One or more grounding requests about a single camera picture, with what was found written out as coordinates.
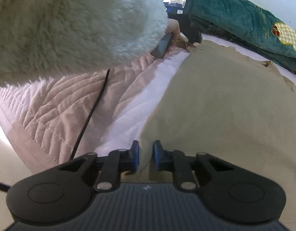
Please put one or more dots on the person left hand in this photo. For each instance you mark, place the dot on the person left hand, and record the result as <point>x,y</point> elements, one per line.
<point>173,27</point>

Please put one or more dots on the white fluffy sleeve forearm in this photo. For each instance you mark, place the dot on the white fluffy sleeve forearm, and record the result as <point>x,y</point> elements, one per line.
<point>40,39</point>

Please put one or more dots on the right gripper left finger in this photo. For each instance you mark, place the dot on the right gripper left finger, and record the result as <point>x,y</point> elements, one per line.
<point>63,192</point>

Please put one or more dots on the green plush blanket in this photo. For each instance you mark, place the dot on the green plush blanket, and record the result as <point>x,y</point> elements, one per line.
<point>244,23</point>

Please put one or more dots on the tan t-shirt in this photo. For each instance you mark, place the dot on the tan t-shirt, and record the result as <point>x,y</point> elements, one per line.
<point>235,108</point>

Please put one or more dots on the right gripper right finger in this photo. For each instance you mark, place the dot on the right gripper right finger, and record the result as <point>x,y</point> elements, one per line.
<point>228,191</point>

